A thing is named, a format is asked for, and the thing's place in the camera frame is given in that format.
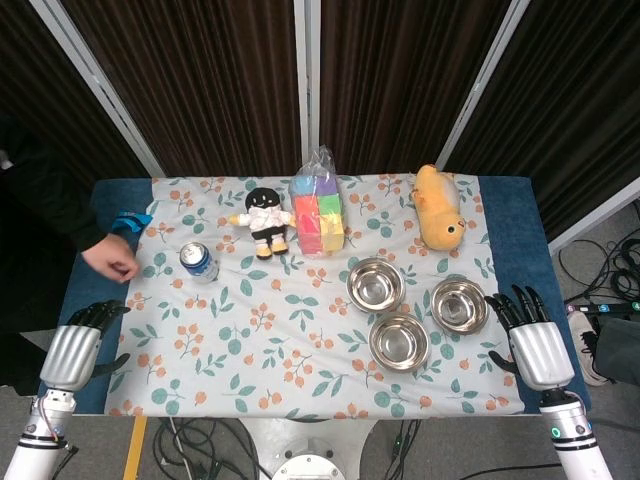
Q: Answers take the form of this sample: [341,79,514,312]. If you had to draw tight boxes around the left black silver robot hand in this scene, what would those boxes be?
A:
[39,299,132,392]

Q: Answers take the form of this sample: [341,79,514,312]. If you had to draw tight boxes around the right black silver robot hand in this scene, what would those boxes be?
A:
[483,284,576,391]

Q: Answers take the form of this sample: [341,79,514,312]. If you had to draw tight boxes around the bare person hand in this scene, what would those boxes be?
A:
[81,232,141,285]

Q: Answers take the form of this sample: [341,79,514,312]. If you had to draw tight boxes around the steel bowl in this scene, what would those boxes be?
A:
[429,277,490,336]
[346,257,407,315]
[368,312,433,373]

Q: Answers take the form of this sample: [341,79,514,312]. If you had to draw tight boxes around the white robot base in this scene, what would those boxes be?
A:
[238,417,382,480]

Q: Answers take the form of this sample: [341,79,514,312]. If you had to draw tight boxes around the steel bowl bottom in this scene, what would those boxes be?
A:
[368,312,433,373]

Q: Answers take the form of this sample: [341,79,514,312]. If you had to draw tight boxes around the white sneaker black laces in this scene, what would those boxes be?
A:
[566,310,617,387]

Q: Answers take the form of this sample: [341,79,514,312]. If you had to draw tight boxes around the grey trouser leg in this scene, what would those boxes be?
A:
[595,316,640,387]

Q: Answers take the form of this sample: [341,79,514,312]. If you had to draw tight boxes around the blue silver drink can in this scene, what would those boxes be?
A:
[178,241,221,285]

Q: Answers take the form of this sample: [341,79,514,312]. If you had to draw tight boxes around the blue table mat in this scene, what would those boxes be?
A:
[37,175,592,416]

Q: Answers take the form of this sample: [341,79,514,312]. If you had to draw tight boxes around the yellow floor tape strip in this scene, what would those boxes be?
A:
[121,415,149,480]

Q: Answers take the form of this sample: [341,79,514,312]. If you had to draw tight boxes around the black haired plush doll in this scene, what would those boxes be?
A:
[228,187,297,261]

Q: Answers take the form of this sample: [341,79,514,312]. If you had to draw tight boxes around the yellow hamster plush toy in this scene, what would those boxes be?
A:
[410,164,466,252]

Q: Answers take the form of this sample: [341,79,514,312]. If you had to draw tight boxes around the floral patterned tablecloth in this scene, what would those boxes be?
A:
[103,174,526,420]

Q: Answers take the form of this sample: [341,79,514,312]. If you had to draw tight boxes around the dark curtain partition panel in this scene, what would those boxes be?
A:
[0,0,166,179]
[293,0,531,177]
[29,0,321,179]
[435,0,640,257]

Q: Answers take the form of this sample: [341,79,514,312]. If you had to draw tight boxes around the bagged colourful foam blocks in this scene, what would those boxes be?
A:
[288,144,349,259]

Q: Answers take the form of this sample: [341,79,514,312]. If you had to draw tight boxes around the black floor cable bundle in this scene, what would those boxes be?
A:
[556,199,640,307]

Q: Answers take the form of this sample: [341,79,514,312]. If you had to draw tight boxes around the black cables under table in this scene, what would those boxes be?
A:
[148,417,564,480]

